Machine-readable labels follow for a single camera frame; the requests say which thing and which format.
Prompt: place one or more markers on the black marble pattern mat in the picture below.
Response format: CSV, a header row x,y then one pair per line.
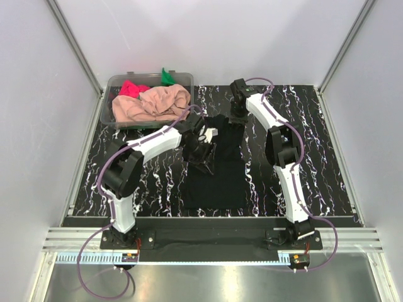
x,y
161,189

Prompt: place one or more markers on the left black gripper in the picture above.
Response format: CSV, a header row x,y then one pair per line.
x,y
206,160

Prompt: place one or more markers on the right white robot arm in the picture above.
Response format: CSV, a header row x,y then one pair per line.
x,y
284,151

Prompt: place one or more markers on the white slotted cable duct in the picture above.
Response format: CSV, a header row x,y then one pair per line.
x,y
97,258

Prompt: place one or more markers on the red t shirt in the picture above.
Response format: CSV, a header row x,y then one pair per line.
x,y
132,90

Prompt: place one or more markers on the black t shirt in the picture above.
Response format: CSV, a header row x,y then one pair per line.
x,y
226,187

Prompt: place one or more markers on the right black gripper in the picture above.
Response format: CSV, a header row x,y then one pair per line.
x,y
233,119

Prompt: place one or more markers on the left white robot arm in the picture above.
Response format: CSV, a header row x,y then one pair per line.
x,y
121,173

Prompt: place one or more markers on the green t shirt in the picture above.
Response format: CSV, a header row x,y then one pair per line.
x,y
166,78

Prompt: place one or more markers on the pink t shirt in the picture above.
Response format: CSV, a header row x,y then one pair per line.
x,y
157,104

